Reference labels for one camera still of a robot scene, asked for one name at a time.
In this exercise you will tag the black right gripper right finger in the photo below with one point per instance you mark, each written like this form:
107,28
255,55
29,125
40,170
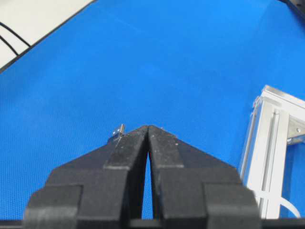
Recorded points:
194,190

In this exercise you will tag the white zip tie loop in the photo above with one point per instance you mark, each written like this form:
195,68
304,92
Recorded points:
280,200

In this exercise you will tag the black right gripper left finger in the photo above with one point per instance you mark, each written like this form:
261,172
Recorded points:
102,189

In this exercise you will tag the blue table mat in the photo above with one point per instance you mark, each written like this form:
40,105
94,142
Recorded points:
190,67

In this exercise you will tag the aluminium extrusion frame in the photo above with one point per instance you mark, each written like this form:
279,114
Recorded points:
276,122

